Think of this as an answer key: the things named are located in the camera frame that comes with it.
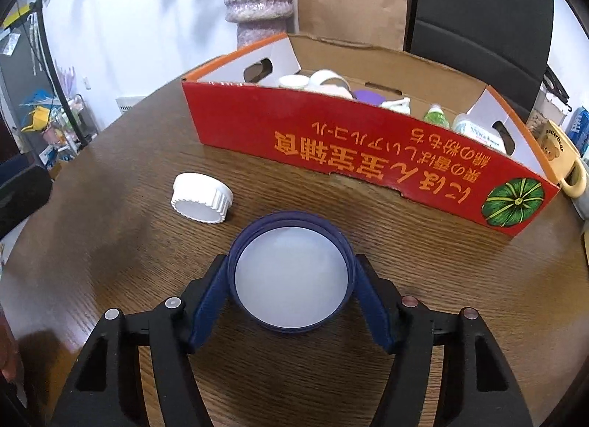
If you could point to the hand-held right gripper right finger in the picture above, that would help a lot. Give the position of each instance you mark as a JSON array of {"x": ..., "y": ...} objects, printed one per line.
[{"x": 372, "y": 302}]

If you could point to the blue drink can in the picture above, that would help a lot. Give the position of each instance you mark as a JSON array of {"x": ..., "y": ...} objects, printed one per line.
[{"x": 580, "y": 125}]

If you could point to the clear green bottle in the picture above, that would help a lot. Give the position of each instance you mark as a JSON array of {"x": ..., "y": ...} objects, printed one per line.
[{"x": 436, "y": 118}]

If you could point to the glass clip jar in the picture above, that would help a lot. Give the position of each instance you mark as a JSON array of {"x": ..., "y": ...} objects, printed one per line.
[{"x": 543, "y": 109}]

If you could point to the purple ribbed bottle cap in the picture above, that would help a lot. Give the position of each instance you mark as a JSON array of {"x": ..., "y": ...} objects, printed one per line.
[{"x": 368, "y": 96}]

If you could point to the white jar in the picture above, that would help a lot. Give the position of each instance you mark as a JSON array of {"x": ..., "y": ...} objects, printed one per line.
[{"x": 322, "y": 77}]

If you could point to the cluttered shelf cart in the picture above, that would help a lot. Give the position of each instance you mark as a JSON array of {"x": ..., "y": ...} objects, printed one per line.
[{"x": 55, "y": 132}]

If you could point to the dark blue round lid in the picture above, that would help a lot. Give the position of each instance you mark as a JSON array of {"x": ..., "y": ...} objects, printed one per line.
[{"x": 290, "y": 279}]

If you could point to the purple wall sticker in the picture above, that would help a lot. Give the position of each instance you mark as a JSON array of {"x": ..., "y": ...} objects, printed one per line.
[{"x": 66, "y": 82}]

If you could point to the black stand pole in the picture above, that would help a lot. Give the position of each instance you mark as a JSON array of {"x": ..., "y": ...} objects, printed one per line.
[{"x": 83, "y": 136}]

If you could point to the yellow bear mug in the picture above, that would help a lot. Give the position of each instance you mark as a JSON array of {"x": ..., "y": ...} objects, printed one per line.
[{"x": 557, "y": 146}]

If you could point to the white ribbed bottle cap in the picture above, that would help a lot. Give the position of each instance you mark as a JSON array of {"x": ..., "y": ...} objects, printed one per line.
[{"x": 198, "y": 192}]

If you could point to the black paper bag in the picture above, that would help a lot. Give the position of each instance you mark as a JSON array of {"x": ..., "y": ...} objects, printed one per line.
[{"x": 478, "y": 17}]

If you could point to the white pill bottle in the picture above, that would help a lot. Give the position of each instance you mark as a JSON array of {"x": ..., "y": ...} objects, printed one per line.
[{"x": 474, "y": 130}]

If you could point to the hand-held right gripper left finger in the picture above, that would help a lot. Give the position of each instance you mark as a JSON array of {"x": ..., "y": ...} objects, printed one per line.
[{"x": 209, "y": 298}]

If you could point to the black chair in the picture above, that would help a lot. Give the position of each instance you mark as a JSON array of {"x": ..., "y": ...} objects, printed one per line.
[{"x": 23, "y": 194}]

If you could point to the red cardboard box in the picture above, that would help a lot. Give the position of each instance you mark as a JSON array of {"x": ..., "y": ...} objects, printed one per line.
[{"x": 368, "y": 155}]

